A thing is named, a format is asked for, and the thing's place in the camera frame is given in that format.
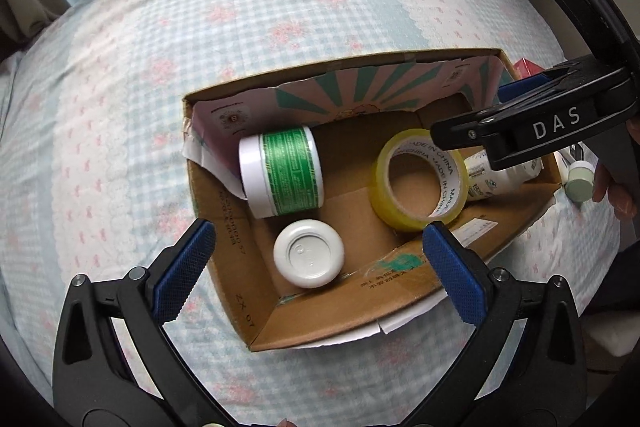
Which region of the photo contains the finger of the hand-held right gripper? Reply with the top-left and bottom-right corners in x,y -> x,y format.
497,62 -> 629,108
430,104 -> 512,154

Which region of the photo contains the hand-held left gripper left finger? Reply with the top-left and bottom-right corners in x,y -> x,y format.
52,219 -> 237,427

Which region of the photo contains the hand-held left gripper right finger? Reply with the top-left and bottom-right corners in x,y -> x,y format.
400,221 -> 588,427

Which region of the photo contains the white labelled pill bottle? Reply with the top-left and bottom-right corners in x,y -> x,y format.
463,151 -> 544,204

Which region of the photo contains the cardboard box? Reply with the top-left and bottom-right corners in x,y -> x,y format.
181,48 -> 562,353

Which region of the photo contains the person's right hand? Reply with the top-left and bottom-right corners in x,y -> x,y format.
591,117 -> 640,224

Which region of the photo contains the red small box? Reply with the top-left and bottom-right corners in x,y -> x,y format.
511,58 -> 543,80

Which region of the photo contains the small white tube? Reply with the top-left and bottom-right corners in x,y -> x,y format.
556,146 -> 581,180

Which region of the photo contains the small pale green bottle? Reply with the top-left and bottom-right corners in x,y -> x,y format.
565,160 -> 596,204

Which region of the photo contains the yellow packing tape roll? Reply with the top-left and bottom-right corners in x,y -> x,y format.
370,129 -> 471,233

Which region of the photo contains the white round-capped bottle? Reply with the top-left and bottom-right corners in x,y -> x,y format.
273,220 -> 346,289

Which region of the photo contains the white jar with green label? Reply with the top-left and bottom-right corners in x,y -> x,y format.
238,125 -> 326,219

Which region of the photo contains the checked floral bed sheet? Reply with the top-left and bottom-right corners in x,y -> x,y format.
0,0 -> 623,427

